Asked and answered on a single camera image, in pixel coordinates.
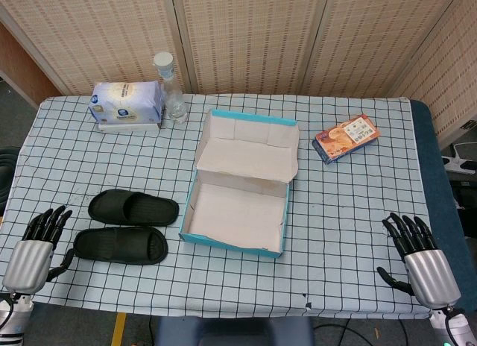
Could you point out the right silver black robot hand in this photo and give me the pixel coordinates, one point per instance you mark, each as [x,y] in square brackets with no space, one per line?
[432,275]

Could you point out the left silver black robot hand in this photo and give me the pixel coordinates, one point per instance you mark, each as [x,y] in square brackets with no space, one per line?
[28,264]

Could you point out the black rubber slipper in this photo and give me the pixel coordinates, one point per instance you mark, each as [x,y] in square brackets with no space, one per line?
[126,208]
[112,245]

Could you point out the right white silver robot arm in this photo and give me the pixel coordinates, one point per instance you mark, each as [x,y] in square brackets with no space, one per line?
[452,327]

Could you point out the orange blue snack box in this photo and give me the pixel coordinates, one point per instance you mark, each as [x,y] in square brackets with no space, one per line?
[346,137]

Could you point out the teal cardboard shoe box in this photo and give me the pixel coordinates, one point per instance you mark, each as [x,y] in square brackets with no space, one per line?
[234,215]

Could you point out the lavender tissue pack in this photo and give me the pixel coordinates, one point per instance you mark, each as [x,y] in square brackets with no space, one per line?
[126,100]

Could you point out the blue chair seat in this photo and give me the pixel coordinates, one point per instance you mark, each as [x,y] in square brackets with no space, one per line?
[234,333]

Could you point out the clear plastic water bottle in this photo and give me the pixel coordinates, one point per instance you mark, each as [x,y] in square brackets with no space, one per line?
[175,100]

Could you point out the beige woven folding screen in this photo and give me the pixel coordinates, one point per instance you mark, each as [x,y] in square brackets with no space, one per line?
[261,36]

